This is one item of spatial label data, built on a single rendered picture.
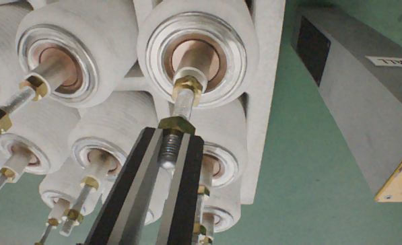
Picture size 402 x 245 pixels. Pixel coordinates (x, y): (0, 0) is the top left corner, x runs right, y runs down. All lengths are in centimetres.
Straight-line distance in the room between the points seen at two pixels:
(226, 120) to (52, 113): 23
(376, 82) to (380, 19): 30
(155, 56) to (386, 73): 18
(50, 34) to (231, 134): 18
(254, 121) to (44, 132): 26
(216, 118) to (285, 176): 48
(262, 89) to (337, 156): 43
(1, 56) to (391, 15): 55
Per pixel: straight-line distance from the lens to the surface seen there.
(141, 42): 18
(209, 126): 22
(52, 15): 21
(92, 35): 20
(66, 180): 39
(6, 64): 28
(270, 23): 24
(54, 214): 41
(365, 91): 21
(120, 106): 28
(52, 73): 20
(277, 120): 53
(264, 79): 26
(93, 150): 27
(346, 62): 25
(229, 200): 31
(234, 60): 17
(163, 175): 37
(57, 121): 34
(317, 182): 74
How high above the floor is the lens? 40
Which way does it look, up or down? 50 degrees down
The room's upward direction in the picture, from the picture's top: 171 degrees counter-clockwise
